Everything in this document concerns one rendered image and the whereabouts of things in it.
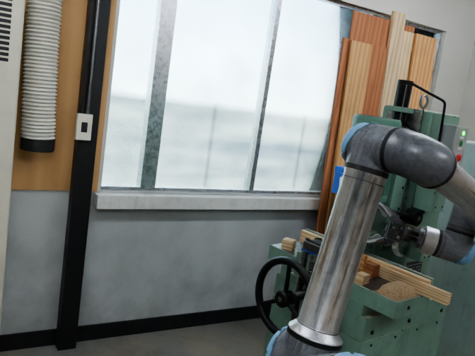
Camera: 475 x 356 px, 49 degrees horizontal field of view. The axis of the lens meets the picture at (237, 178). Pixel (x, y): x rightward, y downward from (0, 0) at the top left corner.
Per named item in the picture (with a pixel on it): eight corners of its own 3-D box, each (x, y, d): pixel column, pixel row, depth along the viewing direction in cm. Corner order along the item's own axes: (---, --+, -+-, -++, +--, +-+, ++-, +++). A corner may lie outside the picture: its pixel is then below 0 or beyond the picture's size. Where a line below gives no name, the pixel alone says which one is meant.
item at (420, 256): (399, 254, 203) (405, 224, 201) (408, 253, 207) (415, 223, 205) (420, 263, 196) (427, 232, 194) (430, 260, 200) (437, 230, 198)
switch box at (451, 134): (434, 164, 205) (442, 123, 202) (447, 164, 211) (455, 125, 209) (449, 167, 200) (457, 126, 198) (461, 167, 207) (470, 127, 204)
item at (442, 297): (311, 248, 216) (312, 238, 215) (314, 247, 217) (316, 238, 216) (446, 306, 171) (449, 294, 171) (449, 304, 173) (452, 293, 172)
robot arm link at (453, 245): (472, 237, 177) (463, 265, 177) (435, 226, 178) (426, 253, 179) (481, 240, 168) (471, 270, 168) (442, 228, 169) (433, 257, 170)
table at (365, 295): (249, 260, 207) (251, 246, 206) (302, 253, 227) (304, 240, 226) (377, 325, 162) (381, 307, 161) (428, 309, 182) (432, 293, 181)
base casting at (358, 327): (272, 293, 211) (276, 272, 210) (358, 276, 249) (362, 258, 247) (362, 343, 178) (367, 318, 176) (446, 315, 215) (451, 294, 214)
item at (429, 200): (411, 207, 201) (419, 168, 199) (424, 205, 207) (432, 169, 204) (432, 212, 195) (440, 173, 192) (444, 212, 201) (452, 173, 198)
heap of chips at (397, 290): (373, 290, 175) (375, 280, 175) (396, 285, 185) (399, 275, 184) (396, 301, 169) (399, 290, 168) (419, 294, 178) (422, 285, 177)
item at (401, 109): (383, 122, 203) (391, 78, 200) (394, 123, 208) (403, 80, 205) (401, 125, 197) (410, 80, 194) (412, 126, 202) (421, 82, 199)
